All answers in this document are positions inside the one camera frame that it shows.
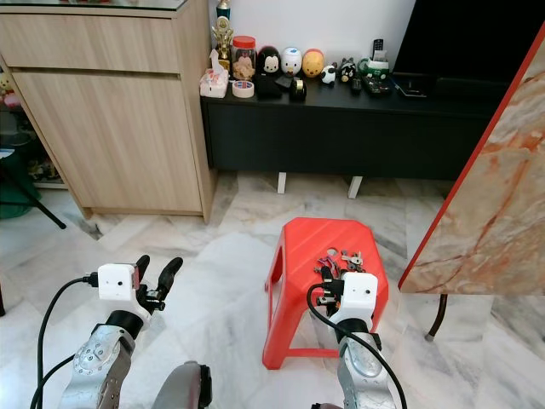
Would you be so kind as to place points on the bunch of keys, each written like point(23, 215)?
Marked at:
point(349, 258)

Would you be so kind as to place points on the black mouse figurine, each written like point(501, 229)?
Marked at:
point(268, 66)

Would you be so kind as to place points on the green holder with remote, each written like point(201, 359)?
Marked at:
point(376, 73)

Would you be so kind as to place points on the black TV console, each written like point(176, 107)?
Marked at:
point(341, 132)

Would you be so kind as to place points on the marble table with red edge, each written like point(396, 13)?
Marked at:
point(485, 204)

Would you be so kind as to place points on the red lidded jar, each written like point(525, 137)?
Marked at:
point(244, 58)

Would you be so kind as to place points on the yellow bear figurine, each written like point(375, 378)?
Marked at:
point(312, 63)

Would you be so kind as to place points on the black tape roll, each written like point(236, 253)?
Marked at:
point(297, 89)

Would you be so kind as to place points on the green bin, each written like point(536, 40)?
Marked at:
point(13, 200)

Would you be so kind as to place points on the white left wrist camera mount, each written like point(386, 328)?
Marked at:
point(115, 283)

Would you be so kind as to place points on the gold trophy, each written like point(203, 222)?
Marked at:
point(224, 36)

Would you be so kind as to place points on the black tripod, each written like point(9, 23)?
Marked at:
point(34, 200)

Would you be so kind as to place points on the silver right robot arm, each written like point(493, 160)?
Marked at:
point(366, 371)

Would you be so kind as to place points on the white tape roll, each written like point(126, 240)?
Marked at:
point(243, 89)

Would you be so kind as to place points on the plush toys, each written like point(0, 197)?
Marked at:
point(7, 89)

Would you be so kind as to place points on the black and white cat figurine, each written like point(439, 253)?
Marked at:
point(347, 71)

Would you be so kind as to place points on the black television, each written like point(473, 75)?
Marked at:
point(460, 38)

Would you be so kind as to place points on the white and blue duck figurine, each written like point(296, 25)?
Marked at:
point(291, 60)

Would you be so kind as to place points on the small panda figurine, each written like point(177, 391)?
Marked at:
point(329, 74)

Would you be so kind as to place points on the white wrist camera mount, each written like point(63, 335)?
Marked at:
point(115, 283)
point(356, 296)

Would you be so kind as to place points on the grey robot leg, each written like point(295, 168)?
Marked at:
point(194, 388)

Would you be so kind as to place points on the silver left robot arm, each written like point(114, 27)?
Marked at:
point(100, 362)

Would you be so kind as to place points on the light wooden cabinet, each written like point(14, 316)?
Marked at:
point(119, 128)

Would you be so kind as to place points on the red plastic stool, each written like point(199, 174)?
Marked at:
point(306, 243)

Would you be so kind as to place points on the pink tissue pack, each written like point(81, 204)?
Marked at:
point(213, 83)

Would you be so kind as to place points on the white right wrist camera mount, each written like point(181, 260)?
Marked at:
point(356, 296)

